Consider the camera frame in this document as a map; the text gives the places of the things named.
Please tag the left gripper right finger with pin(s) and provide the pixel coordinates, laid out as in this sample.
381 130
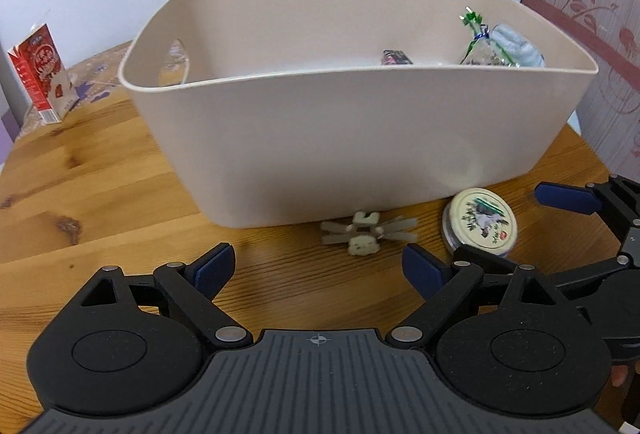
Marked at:
424 271

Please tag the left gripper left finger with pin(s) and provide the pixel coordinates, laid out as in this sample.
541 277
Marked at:
212 270

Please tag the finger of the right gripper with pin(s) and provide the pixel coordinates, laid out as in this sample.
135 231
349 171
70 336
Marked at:
568 198

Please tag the round white tin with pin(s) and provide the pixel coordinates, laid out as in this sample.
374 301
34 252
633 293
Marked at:
480 218

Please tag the green checked cloth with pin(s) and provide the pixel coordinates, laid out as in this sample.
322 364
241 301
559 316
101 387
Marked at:
517 47

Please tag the clear green candy bag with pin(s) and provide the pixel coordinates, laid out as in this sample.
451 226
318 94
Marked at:
482 50

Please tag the dark blue printed box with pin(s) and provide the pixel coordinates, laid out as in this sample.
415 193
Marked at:
395 57

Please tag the right hand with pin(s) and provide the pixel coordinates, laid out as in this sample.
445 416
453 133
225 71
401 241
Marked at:
620 374

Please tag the beige plastic storage bin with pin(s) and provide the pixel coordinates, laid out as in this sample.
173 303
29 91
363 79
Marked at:
277 112

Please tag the patterned paper sheet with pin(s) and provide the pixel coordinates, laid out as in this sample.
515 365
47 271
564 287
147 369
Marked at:
93 79

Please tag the red white milk carton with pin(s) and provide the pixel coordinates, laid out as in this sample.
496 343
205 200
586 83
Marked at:
42 73

